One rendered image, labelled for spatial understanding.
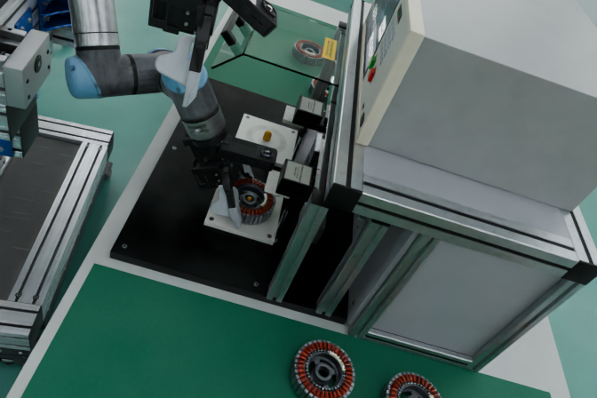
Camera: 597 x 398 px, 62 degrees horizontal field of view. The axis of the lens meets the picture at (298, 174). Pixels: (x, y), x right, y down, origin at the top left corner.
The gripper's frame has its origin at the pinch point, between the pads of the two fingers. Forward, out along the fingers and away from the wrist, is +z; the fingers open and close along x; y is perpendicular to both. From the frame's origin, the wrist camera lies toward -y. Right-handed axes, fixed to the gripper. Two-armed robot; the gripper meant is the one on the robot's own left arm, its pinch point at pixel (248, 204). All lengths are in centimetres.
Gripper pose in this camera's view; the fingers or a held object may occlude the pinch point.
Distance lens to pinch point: 108.2
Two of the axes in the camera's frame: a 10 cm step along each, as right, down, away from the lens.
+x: -1.3, 6.6, -7.4
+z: 2.3, 7.5, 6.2
